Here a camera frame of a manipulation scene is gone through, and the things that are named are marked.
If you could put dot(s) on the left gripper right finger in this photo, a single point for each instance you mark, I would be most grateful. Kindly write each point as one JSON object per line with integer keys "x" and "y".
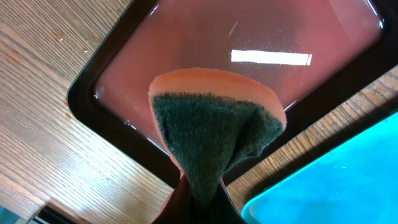
{"x": 222, "y": 209}

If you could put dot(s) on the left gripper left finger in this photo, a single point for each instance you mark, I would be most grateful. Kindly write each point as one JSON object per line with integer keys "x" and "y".
{"x": 180, "y": 207}

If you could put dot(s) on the orange and green sponge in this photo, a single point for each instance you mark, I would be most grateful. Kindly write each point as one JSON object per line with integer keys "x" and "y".
{"x": 210, "y": 120}

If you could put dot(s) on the teal plastic tray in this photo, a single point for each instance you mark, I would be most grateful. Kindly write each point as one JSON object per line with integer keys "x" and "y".
{"x": 355, "y": 182}

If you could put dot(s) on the red and black tray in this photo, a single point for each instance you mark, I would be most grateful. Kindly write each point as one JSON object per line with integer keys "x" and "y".
{"x": 313, "y": 54}

